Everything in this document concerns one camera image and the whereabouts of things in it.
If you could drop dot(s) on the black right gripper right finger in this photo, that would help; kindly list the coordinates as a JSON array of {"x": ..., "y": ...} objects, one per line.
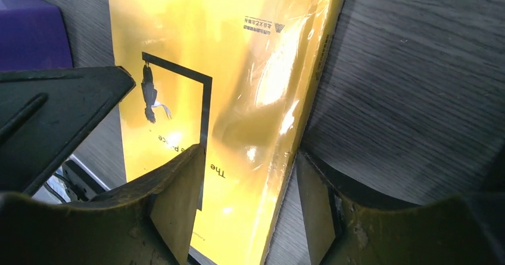
[{"x": 347, "y": 222}]

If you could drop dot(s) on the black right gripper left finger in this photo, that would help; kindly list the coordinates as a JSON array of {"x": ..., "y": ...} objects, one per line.
[{"x": 146, "y": 221}]

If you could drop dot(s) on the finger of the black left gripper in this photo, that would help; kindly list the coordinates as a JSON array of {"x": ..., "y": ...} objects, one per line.
[{"x": 46, "y": 115}]

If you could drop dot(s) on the yellow illustrated book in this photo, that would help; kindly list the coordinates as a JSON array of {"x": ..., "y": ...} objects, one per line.
[{"x": 238, "y": 76}]

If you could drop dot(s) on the purple card holder box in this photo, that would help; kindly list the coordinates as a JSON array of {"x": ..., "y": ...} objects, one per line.
[{"x": 33, "y": 36}]

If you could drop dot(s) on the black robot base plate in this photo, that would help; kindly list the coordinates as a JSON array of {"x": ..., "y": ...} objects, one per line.
[{"x": 71, "y": 182}]

